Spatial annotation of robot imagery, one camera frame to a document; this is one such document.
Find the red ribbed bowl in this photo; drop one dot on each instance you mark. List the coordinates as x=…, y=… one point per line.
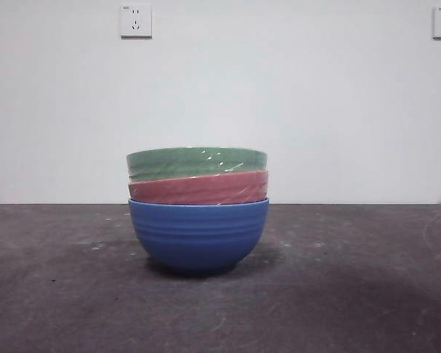
x=206, y=189

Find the green ribbed bowl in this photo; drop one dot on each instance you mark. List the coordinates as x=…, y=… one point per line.
x=191, y=162

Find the blue ribbed bowl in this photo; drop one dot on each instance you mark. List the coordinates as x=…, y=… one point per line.
x=198, y=235

